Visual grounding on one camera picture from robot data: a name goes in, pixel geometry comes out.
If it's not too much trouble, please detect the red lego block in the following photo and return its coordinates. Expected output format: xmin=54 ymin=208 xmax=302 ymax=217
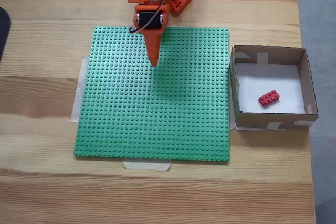
xmin=258 ymin=89 xmax=281 ymax=109

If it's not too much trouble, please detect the green lego baseplate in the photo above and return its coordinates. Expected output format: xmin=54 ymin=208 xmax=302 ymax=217
xmin=73 ymin=26 xmax=231 ymax=164

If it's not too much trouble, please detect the brown cardboard box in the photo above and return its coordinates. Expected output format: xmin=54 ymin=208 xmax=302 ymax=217
xmin=229 ymin=44 xmax=319 ymax=131

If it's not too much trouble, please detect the wide masking tape strip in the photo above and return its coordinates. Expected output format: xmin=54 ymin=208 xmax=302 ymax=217
xmin=70 ymin=56 xmax=91 ymax=124

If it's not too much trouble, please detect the white paper sheet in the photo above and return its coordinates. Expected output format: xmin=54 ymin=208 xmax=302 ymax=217
xmin=229 ymin=50 xmax=307 ymax=132

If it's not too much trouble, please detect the black flat pad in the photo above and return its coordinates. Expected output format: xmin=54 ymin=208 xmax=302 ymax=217
xmin=0 ymin=6 xmax=13 ymax=63

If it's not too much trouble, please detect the black white servo cable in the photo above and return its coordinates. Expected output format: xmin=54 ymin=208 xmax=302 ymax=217
xmin=129 ymin=0 xmax=167 ymax=34

